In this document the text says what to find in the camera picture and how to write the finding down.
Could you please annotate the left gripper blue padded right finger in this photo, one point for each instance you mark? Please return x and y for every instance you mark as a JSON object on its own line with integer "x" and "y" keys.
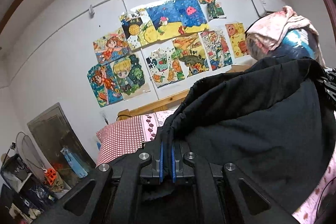
{"x": 177, "y": 163}

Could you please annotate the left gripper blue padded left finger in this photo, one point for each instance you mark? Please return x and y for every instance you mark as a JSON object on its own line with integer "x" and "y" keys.
{"x": 159, "y": 162}

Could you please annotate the large black coat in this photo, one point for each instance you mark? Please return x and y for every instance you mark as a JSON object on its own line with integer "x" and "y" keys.
{"x": 273, "y": 121}

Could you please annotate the clear bag of blue clothes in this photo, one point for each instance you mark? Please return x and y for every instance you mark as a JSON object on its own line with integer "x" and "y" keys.
{"x": 297, "y": 44}

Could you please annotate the red white checked pillow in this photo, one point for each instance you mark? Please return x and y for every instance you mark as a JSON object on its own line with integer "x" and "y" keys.
{"x": 120, "y": 138}

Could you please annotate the fruit drinks drawing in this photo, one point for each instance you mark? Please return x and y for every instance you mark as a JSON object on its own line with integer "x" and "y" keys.
{"x": 164, "y": 65}

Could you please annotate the blond boy drawing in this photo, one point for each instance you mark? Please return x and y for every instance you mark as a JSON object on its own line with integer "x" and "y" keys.
{"x": 130, "y": 77}

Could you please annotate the red hair girl drawing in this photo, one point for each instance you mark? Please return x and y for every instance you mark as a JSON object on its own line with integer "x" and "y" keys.
{"x": 104, "y": 85}

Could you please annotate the orange green landscape drawing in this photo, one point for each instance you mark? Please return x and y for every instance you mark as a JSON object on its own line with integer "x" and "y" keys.
{"x": 191, "y": 52}

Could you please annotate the orange plastic toy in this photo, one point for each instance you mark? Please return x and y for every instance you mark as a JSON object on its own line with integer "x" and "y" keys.
{"x": 50, "y": 176}

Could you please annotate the colourful crowd drawing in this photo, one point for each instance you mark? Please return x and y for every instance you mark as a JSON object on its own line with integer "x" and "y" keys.
{"x": 216, "y": 48}

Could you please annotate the orange hair girl drawing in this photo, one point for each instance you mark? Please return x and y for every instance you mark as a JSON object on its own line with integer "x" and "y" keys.
{"x": 111, "y": 47}

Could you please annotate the moon and yellow drawing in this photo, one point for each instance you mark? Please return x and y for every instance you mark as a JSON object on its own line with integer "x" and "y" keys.
{"x": 138, "y": 28}

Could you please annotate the grey standing fan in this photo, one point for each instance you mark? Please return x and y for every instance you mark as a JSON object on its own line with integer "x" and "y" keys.
{"x": 30, "y": 156}

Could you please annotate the blue sea drawing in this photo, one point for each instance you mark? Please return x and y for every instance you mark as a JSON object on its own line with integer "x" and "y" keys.
{"x": 174, "y": 18}

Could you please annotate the yellow bear drawing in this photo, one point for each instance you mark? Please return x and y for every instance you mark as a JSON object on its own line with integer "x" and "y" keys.
{"x": 236, "y": 34}

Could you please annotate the cluttered shelf unit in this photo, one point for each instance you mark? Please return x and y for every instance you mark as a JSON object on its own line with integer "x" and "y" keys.
{"x": 23, "y": 197}

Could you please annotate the pink apple print duvet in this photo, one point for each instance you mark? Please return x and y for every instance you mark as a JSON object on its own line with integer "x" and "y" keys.
{"x": 306, "y": 213}

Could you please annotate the red hair figure cutout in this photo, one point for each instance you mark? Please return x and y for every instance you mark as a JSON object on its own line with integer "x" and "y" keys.
{"x": 213, "y": 9}

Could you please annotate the pink floral blanket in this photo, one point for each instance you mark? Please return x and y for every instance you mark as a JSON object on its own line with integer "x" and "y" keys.
{"x": 274, "y": 27}

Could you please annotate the white air conditioner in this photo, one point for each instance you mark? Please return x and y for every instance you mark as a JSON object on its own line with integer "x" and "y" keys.
{"x": 265, "y": 7}

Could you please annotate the wooden bed frame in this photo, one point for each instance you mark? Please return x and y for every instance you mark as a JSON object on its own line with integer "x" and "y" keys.
{"x": 174, "y": 94}

